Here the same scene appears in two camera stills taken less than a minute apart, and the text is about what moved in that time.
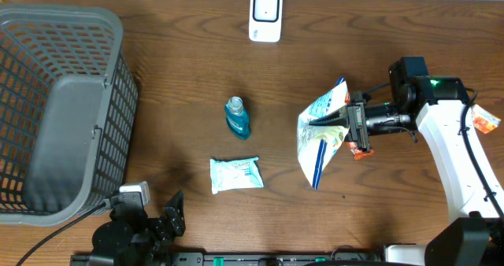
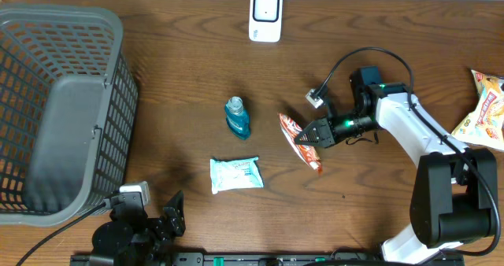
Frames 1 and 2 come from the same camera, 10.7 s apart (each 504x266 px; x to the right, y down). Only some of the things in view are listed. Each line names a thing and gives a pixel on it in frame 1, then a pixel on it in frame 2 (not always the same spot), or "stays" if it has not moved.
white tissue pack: [234, 174] stays
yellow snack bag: [316, 145] → [485, 127]
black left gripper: [176, 219] stays
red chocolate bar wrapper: [358, 153] → [308, 153]
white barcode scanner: [265, 16] stays
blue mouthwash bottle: [237, 119] stays
